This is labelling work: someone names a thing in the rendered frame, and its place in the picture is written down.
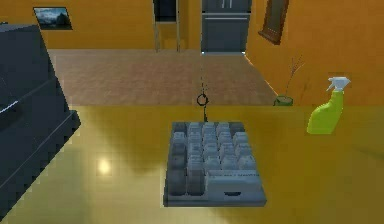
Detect framed landscape picture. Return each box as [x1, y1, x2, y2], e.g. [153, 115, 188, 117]
[32, 6, 74, 31]

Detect green spray bottle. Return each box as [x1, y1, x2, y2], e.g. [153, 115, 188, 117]
[306, 76, 352, 136]

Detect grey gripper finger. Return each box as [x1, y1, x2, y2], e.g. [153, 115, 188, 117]
[196, 93, 209, 123]
[198, 59, 208, 95]

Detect dark grey television set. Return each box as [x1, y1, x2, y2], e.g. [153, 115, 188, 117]
[0, 22, 82, 215]

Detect twig plant in green pot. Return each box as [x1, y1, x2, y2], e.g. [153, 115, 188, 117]
[273, 54, 306, 107]

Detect brown framed window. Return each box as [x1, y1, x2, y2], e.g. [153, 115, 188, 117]
[257, 0, 291, 46]

